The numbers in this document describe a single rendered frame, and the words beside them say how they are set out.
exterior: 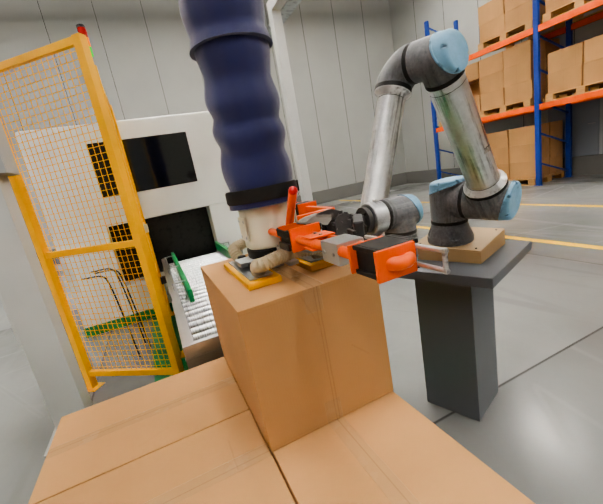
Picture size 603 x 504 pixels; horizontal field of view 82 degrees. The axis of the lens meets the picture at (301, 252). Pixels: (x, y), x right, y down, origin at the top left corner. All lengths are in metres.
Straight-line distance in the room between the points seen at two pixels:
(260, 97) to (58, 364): 1.83
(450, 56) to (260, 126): 0.55
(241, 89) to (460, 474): 1.06
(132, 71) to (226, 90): 9.78
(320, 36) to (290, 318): 11.91
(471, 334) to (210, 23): 1.46
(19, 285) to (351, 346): 1.75
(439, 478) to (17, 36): 11.11
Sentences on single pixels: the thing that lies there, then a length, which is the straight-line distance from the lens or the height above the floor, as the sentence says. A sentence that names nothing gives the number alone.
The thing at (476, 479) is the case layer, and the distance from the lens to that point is 0.95.
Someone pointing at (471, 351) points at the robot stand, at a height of 0.35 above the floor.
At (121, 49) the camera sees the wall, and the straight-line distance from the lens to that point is 10.95.
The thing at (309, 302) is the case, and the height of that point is 0.91.
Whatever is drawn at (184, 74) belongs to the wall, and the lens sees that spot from 10.88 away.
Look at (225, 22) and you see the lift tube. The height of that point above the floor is 1.63.
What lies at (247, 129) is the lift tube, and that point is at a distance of 1.01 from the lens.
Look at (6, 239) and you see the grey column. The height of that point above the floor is 1.16.
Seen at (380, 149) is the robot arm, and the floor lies 1.25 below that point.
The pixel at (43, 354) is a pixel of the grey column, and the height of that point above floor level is 0.54.
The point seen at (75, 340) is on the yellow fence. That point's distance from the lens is 2.88.
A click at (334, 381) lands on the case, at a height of 0.66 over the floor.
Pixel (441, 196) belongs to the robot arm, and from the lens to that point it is 1.55.
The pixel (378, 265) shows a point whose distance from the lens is 0.53.
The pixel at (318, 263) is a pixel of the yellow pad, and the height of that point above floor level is 0.96.
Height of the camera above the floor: 1.24
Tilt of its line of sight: 14 degrees down
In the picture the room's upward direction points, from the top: 11 degrees counter-clockwise
